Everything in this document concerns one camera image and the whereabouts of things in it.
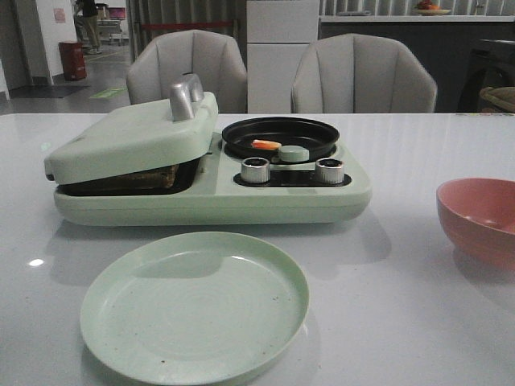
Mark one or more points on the orange shrimp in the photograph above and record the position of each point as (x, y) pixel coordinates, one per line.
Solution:
(265, 144)

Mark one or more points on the bread slice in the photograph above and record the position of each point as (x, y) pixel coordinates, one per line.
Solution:
(162, 177)

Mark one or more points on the mint green sandwich maker lid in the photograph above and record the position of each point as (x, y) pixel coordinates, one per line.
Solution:
(132, 139)

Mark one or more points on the pink bowl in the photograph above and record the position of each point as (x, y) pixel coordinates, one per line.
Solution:
(477, 215)

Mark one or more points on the mint green breakfast maker base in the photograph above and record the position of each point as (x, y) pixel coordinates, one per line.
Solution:
(215, 198)

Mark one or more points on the silver left control knob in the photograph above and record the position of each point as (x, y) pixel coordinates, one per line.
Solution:
(255, 170)

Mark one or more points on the silver control knob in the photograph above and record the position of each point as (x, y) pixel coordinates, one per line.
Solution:
(255, 170)
(329, 171)

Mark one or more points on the silver right control knob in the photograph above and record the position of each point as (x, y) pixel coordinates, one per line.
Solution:
(329, 171)

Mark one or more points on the black round frying pan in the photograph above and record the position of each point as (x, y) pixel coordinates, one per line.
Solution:
(317, 137)

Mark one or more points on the mint green plate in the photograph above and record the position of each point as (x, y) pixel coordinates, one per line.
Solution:
(200, 308)

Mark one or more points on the grey chair left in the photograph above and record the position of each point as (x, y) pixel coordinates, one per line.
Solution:
(215, 58)

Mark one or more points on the grey chair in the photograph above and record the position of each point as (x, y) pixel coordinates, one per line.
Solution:
(215, 58)
(355, 73)

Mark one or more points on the grey chair right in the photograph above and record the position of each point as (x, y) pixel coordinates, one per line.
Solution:
(355, 73)

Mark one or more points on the white refrigerator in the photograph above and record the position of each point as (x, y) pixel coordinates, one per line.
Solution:
(278, 32)

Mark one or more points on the red barrier belt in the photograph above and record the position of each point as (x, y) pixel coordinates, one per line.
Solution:
(187, 26)

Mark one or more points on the pink monitor in background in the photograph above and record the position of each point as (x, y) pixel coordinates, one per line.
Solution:
(117, 13)

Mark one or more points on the red bin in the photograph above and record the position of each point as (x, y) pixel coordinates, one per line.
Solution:
(72, 60)

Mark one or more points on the dark kitchen counter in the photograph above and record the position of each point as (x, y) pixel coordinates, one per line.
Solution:
(441, 43)

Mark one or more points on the person in background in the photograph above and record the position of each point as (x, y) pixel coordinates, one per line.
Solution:
(89, 12)

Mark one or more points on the fruit plate on counter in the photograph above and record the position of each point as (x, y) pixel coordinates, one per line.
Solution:
(428, 8)

